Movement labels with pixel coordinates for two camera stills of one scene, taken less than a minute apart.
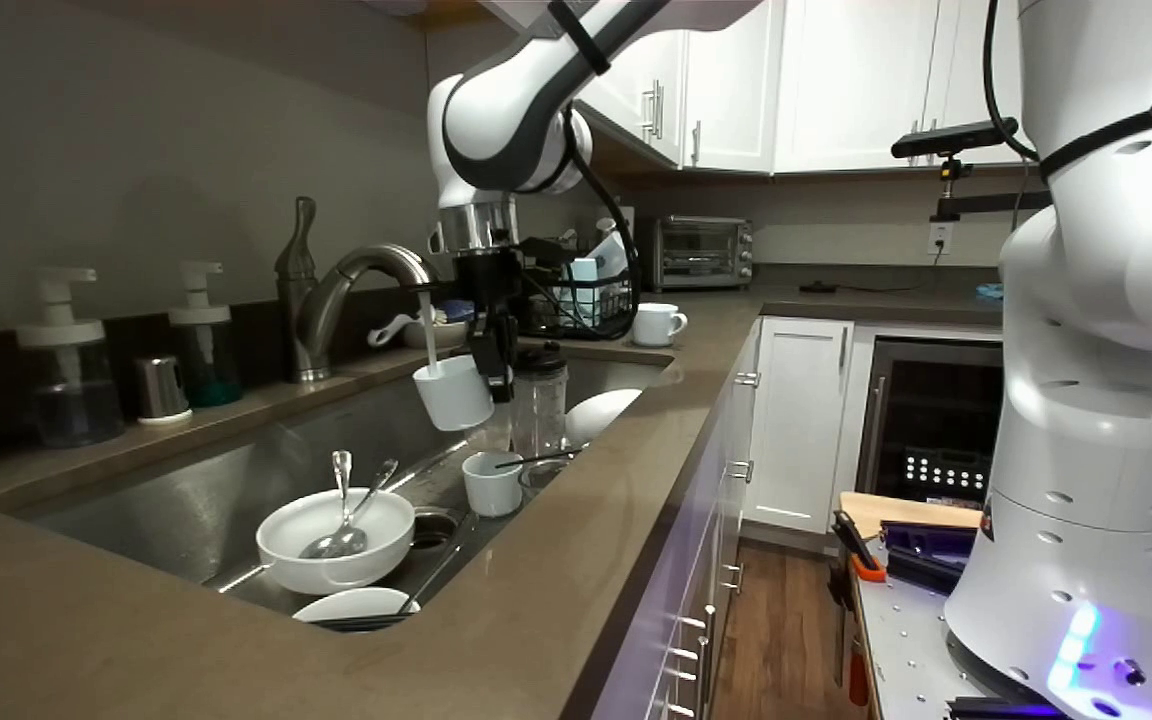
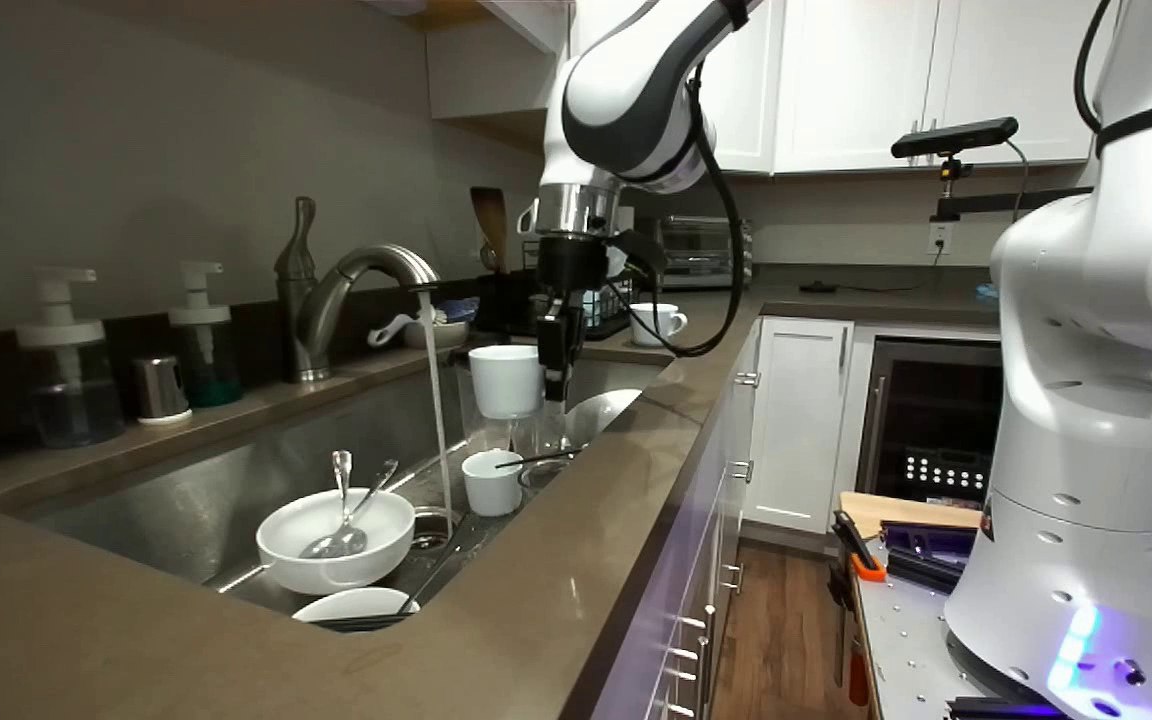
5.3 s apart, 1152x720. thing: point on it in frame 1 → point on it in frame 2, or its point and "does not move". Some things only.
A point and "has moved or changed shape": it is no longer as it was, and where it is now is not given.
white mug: [453, 393] has moved or changed shape
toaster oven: [703, 254] does not move
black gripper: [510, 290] → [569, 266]
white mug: [659, 322] does not move
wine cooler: [928, 419] does not move
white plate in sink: [597, 414] does not move
